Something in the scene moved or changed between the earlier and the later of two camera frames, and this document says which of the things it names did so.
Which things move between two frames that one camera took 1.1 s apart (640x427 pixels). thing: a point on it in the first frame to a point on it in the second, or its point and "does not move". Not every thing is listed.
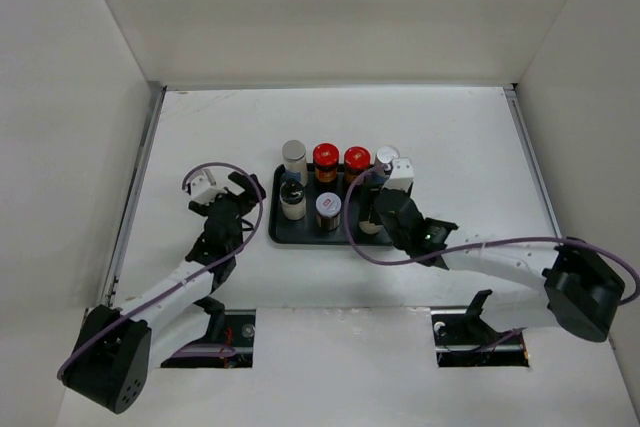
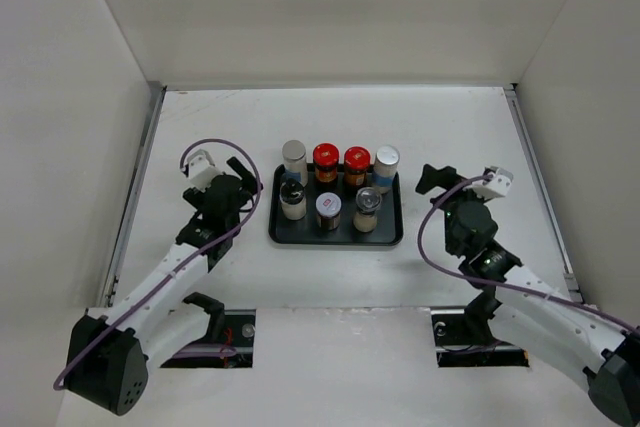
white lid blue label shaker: [383, 163] does not move
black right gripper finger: [369, 198] to [445, 178]
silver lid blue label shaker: [294, 159] does not move
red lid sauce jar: [356, 160] does not move
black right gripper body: [399, 241] to [449, 213]
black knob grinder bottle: [293, 199] does not move
